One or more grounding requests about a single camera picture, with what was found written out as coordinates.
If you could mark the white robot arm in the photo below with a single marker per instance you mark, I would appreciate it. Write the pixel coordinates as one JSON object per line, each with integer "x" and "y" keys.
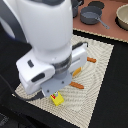
{"x": 46, "y": 25}

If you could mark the pink stovetop board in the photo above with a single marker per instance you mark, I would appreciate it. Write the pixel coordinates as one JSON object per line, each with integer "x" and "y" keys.
{"x": 108, "y": 17}

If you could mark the woven beige placemat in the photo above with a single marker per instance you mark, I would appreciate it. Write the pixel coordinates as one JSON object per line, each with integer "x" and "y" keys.
{"x": 78, "y": 106}

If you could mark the grey frying pan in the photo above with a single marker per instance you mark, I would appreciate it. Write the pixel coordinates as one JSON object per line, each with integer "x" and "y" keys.
{"x": 92, "y": 15}

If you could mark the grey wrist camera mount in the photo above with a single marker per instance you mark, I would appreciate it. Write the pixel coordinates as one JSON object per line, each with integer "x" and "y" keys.
{"x": 57, "y": 82}

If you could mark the beige bowl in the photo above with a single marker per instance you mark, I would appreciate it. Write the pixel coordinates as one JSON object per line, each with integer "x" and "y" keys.
{"x": 122, "y": 15}

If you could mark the black burner plate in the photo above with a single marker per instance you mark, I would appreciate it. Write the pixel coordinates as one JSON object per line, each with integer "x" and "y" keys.
{"x": 98, "y": 4}

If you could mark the grey cooking pot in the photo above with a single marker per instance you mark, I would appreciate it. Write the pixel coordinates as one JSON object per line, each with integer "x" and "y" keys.
{"x": 75, "y": 5}

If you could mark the orange handled fork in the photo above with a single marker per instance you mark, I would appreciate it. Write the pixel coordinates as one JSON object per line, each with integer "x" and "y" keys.
{"x": 74, "y": 84}

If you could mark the orange handled knife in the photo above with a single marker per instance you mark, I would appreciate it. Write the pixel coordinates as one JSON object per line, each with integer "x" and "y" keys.
{"x": 91, "y": 60}

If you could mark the yellow butter box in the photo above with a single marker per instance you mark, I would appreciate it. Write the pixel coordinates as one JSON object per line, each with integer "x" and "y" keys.
{"x": 57, "y": 98}

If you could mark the orange bread loaf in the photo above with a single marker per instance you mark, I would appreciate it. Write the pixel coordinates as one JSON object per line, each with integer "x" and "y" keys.
{"x": 76, "y": 72}

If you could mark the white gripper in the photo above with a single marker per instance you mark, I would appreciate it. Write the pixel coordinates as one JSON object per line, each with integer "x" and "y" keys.
{"x": 35, "y": 69}

